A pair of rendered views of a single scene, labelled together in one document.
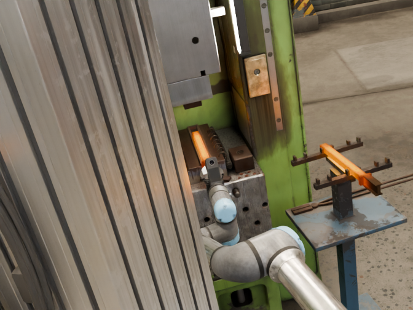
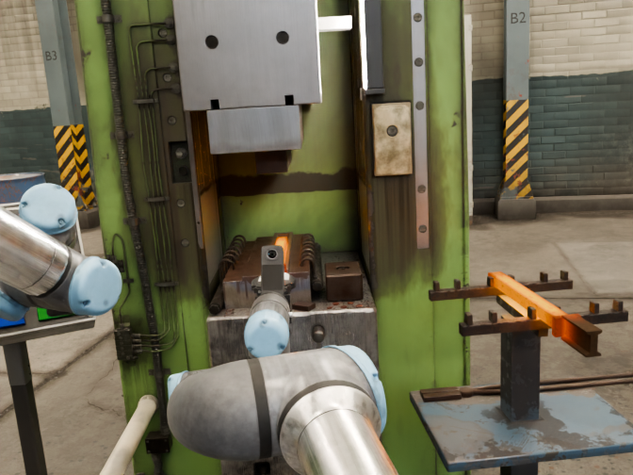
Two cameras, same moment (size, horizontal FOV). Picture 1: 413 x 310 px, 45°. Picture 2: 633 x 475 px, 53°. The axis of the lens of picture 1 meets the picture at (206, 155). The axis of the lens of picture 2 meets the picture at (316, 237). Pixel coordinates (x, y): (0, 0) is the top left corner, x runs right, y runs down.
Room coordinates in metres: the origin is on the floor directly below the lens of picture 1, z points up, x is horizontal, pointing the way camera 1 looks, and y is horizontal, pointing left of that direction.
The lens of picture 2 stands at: (0.46, -0.21, 1.37)
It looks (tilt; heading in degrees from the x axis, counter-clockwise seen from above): 12 degrees down; 5
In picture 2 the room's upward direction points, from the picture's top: 3 degrees counter-clockwise
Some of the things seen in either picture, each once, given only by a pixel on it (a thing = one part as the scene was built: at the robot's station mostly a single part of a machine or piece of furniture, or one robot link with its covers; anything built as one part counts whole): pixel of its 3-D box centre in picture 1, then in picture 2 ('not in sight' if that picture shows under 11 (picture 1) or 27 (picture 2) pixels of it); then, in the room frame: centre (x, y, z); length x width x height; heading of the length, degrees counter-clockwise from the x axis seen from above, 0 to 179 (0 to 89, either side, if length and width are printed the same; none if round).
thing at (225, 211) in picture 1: (224, 207); (267, 331); (1.51, -0.02, 0.98); 0.11 x 0.08 x 0.09; 5
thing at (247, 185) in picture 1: (216, 196); (300, 357); (2.06, -0.01, 0.69); 0.56 x 0.38 x 0.45; 5
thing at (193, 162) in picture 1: (195, 151); (271, 265); (2.05, 0.05, 0.96); 0.42 x 0.20 x 0.09; 5
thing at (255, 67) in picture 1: (257, 75); (392, 139); (1.99, -0.27, 1.27); 0.09 x 0.02 x 0.17; 95
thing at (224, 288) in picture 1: (232, 270); not in sight; (2.06, -0.01, 0.23); 0.55 x 0.37 x 0.47; 5
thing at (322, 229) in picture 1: (343, 215); (519, 417); (1.70, -0.51, 0.70); 0.40 x 0.30 x 0.02; 100
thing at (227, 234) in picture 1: (224, 230); not in sight; (1.51, -0.01, 0.88); 0.11 x 0.08 x 0.11; 107
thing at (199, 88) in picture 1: (179, 77); (261, 125); (2.05, 0.05, 1.32); 0.42 x 0.20 x 0.10; 5
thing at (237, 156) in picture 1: (241, 158); (343, 281); (1.91, -0.14, 0.95); 0.12 x 0.08 x 0.06; 5
